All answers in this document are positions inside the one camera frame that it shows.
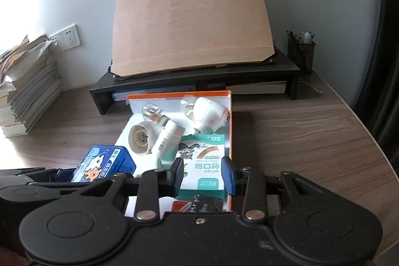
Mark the tilted wooden board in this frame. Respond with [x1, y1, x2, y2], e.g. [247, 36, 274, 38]
[110, 0, 275, 77]

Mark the clear liquid refill bottle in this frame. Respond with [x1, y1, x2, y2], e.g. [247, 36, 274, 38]
[142, 103, 170, 127]

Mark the green band-aid box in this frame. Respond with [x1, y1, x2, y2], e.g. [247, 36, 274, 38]
[176, 134, 225, 191]

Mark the white wall socket panel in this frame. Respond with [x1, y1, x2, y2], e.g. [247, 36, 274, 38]
[60, 24, 81, 50]
[47, 32, 64, 53]

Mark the white plug-in heater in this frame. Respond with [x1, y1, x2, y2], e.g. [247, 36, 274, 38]
[128, 121, 162, 155]

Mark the stack of books and papers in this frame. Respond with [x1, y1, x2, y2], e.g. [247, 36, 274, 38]
[1, 36, 63, 138]

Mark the black power adapter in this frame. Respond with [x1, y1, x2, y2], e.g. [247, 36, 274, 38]
[189, 194, 224, 213]

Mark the blue tissue pack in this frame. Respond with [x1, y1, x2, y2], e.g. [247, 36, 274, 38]
[70, 145, 136, 182]

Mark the black monitor riser stand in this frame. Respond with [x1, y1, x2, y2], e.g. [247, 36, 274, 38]
[89, 49, 299, 115]

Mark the orange white cardboard box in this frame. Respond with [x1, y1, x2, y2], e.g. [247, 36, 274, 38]
[116, 90, 233, 211]

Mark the black mesh pen holder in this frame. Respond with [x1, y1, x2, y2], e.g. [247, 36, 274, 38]
[286, 30, 316, 77]

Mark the red playing card box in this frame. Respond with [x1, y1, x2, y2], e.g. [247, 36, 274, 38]
[172, 200, 192, 213]

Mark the white pill bottle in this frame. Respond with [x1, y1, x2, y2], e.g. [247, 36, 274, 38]
[151, 120, 185, 170]

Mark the white mosquito repellent plug with bottle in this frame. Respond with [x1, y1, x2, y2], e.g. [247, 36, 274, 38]
[180, 95, 230, 134]

